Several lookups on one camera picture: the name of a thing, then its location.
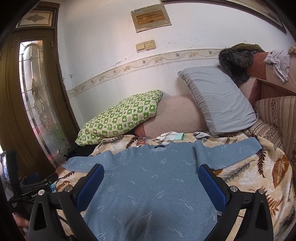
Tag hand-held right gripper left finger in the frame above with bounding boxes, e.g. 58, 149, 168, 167
25, 163, 105, 241

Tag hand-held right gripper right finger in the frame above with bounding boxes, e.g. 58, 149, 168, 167
198, 164, 274, 241

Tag person's left hand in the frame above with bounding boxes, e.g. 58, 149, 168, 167
14, 213, 30, 235

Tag black cloth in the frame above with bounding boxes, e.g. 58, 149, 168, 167
66, 141, 100, 160

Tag leaf printed blanket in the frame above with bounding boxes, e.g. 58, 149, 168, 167
54, 133, 293, 241

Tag white gloves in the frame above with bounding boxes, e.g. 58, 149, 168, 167
157, 131, 178, 142

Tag green checked pillow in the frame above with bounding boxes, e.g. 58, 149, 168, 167
77, 90, 163, 146

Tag grey pillow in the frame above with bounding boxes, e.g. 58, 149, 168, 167
178, 65, 258, 135

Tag wooden glass panel door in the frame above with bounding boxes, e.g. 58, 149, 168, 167
0, 0, 80, 176

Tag dark fur hat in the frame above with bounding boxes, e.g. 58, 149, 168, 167
218, 43, 265, 85

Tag grey crumpled cloth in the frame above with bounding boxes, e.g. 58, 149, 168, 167
264, 49, 290, 83

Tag wall electrical panel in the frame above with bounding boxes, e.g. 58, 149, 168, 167
131, 3, 172, 33

